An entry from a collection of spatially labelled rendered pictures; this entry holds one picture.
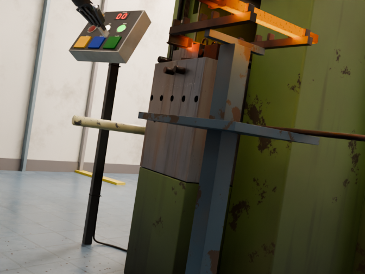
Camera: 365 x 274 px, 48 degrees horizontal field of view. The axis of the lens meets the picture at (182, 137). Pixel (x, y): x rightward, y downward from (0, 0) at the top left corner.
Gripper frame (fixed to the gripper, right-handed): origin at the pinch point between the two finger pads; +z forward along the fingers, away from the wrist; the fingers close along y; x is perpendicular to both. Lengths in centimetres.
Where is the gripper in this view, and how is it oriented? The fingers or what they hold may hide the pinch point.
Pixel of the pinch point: (102, 30)
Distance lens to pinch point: 199.3
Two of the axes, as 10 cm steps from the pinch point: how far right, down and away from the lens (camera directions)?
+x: 4.0, -8.2, 4.1
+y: 8.3, 1.4, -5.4
